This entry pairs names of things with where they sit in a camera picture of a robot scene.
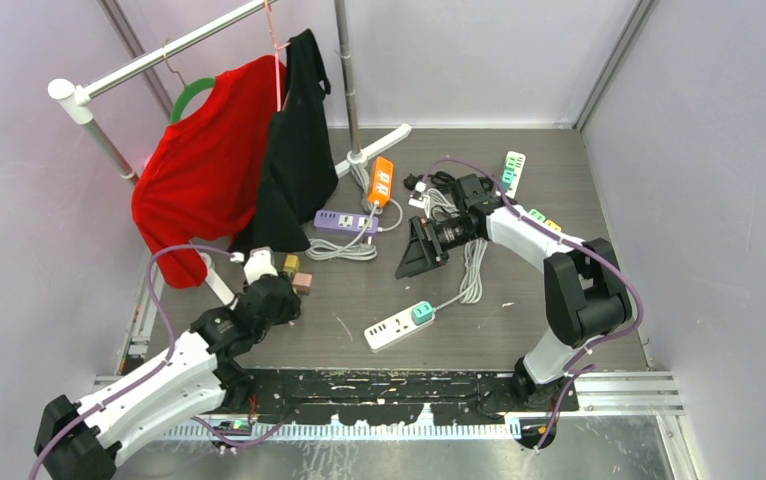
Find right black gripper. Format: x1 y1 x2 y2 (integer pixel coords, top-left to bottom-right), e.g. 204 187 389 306
396 216 480 280

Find pink plug adapter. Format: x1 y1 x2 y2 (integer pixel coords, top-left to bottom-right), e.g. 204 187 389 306
292 272 313 295

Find yellow plug adapter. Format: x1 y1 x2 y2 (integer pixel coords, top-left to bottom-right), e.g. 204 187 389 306
282 254 300 279

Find teal adapter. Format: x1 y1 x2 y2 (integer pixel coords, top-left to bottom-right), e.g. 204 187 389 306
410 301 435 326

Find orange power strip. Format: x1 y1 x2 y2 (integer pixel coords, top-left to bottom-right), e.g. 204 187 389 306
366 156 394 208

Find purple power strip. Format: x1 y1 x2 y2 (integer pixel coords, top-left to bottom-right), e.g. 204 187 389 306
313 210 380 236

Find white power strip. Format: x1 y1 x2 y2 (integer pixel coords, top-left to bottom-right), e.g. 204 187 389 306
363 309 436 352
500 151 526 198

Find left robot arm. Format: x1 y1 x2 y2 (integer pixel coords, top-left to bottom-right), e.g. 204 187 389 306
29 273 301 479

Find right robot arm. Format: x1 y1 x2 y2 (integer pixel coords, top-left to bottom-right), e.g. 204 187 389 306
395 174 631 411

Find teal adapters on far strip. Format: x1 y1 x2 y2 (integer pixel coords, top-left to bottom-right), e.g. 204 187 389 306
500 168 516 192

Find black garment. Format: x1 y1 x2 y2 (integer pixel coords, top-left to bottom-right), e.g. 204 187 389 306
230 29 339 253

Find green power strip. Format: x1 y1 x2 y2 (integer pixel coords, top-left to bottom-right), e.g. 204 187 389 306
528 208 562 232

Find yellow adapter on green strip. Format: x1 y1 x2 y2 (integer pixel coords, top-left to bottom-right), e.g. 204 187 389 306
545 220 562 232

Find red t-shirt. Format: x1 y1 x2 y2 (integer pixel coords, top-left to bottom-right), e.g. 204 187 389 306
131 55 286 289

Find pink clothes hanger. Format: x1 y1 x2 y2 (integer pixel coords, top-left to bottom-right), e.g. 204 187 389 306
263 0 289 111

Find green clothes hanger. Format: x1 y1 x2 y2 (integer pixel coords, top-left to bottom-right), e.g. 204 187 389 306
169 77 216 125

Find metal clothes rack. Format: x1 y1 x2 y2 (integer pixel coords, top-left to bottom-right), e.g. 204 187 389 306
46 0 414 309

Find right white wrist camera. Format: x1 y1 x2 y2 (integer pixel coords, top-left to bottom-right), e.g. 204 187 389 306
408 181 438 215

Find far strip grey cord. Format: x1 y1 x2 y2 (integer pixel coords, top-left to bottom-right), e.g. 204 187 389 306
422 188 460 221

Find near strip grey cord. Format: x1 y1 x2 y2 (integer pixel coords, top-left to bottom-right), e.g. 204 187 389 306
432 238 490 313

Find black power cord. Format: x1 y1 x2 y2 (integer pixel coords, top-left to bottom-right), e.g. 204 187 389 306
403 170 464 193

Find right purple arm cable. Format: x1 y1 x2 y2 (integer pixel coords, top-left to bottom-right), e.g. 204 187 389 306
421 156 645 452

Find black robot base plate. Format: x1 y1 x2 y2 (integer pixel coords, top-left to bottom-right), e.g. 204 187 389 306
212 368 579 427

